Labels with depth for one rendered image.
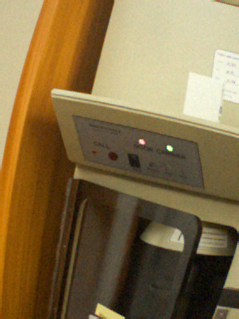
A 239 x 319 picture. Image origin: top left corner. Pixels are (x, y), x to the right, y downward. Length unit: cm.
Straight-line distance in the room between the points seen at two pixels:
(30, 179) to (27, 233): 9
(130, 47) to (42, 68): 14
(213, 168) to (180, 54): 20
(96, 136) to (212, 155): 18
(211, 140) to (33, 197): 34
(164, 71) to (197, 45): 7
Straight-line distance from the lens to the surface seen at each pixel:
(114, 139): 136
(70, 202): 146
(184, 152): 131
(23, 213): 147
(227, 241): 143
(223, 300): 124
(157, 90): 142
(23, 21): 210
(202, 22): 141
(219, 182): 132
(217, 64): 139
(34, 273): 154
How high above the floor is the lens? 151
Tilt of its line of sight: 3 degrees down
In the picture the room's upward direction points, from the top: 12 degrees clockwise
